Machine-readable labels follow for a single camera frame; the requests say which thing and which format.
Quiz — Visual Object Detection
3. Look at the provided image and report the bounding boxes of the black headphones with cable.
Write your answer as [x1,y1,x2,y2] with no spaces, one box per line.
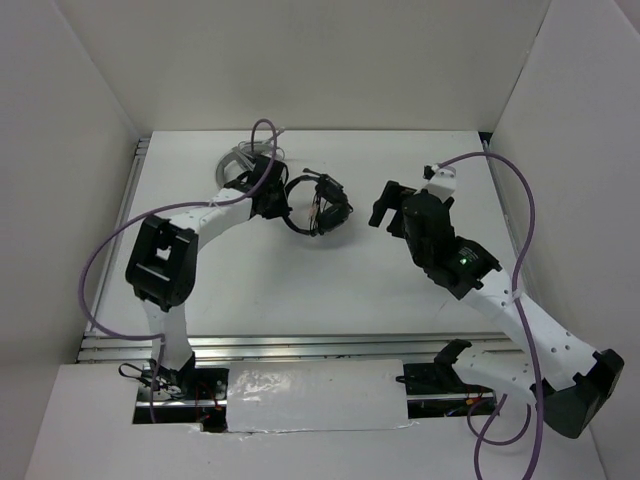
[283,168,353,237]

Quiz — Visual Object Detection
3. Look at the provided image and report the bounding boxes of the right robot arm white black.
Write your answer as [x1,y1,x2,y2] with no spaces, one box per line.
[369,181,624,439]

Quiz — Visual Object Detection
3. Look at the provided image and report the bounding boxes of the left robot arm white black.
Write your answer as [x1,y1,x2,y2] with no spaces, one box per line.
[125,155,289,399]

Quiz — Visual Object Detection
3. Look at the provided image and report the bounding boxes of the grey white headphone stand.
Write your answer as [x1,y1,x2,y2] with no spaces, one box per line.
[215,128,286,189]

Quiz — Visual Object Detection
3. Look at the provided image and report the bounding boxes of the white taped cover plate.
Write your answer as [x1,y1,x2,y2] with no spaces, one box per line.
[226,359,409,433]

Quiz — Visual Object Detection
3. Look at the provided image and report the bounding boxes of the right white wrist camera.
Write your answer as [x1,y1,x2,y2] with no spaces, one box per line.
[421,164,457,202]

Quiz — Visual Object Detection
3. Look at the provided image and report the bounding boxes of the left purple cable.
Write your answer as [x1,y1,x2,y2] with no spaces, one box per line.
[79,118,281,346]

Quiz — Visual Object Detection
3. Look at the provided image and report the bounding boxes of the purple cable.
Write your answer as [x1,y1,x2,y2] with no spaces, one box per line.
[437,151,547,480]
[79,118,281,346]

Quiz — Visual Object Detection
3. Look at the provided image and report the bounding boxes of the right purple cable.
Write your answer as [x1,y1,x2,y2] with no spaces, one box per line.
[437,151,547,480]

